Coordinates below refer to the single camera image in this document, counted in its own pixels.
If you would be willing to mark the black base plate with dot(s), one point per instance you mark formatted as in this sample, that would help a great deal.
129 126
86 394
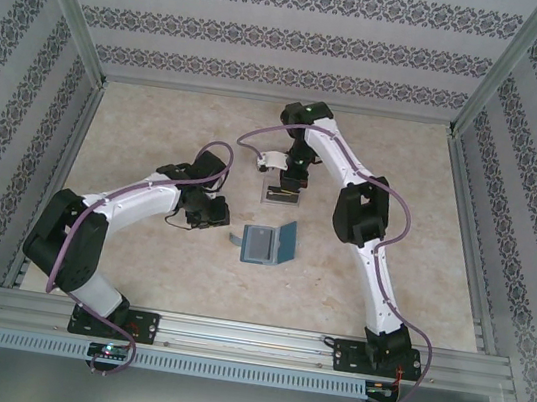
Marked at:
148 327
346 356

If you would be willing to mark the blue card holder wallet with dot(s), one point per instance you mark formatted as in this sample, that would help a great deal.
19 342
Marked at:
287 242

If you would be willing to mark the aluminium table side rail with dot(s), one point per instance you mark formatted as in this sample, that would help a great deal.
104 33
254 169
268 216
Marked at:
57 179
472 241

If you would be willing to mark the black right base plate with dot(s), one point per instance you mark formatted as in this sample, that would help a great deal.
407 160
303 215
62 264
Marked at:
346 356

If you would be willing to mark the dark credit card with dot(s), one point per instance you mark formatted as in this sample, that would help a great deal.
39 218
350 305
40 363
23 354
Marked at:
281 200

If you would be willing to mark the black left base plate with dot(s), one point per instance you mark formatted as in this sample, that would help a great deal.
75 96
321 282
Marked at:
148 327

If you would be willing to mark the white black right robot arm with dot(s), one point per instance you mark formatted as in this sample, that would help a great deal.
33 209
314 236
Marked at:
377 288

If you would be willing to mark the aluminium front mounting rail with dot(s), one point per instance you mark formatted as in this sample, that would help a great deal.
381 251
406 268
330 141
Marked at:
247 342

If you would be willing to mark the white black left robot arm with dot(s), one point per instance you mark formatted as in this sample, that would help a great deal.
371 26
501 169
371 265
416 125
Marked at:
147 198

